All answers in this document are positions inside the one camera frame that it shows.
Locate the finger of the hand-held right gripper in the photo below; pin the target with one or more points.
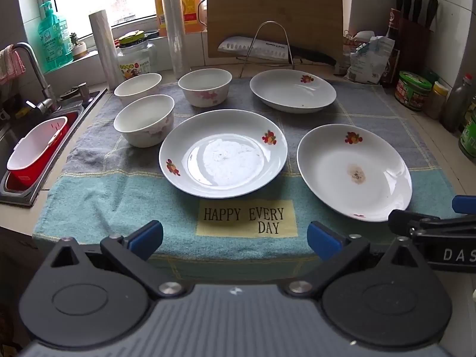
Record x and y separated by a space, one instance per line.
405 220
465 204

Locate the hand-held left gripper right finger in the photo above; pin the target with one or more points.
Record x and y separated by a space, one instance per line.
322 240

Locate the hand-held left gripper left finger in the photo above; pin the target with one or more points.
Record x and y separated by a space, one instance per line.
147 238

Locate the white fruit print plate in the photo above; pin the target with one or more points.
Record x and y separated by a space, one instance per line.
353 178
293 89
223 156

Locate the white floral bowl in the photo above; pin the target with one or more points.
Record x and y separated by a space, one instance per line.
204 89
137 84
145 126

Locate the blue grey checked towel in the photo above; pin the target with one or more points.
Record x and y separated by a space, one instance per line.
111 193

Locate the green plastic bottle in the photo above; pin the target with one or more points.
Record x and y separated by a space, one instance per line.
469 134

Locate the small yellow lid jar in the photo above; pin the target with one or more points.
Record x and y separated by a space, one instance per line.
437 100

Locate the green lidded tub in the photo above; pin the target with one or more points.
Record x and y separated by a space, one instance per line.
412 91

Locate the red and white drain basket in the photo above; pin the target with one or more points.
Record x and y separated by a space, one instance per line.
33 148

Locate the white paper bag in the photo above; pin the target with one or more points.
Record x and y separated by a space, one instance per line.
368 63

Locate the dark wooden knife block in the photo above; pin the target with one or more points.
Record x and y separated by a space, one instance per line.
412 48

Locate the steel sink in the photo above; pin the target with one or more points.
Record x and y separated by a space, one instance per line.
15 130

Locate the glass jar yellow-green lid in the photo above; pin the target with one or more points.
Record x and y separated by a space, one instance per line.
135 63

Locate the plastic wrap roll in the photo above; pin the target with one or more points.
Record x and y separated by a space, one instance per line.
106 52
173 26

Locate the dark soy sauce bottle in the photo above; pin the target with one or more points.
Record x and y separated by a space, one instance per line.
392 26

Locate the metal faucet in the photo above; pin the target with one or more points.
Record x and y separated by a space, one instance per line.
39 76

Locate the small potted plant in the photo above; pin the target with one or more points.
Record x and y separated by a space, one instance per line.
79 49

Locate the green soap pump bottle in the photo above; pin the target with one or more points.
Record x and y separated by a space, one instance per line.
55 44

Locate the pink cloth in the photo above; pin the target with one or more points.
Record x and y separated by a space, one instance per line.
11 65

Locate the orange cooking wine bottle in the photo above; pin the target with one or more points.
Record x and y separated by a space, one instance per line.
191 11

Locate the bamboo cutting board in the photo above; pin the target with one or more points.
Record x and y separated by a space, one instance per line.
275 3

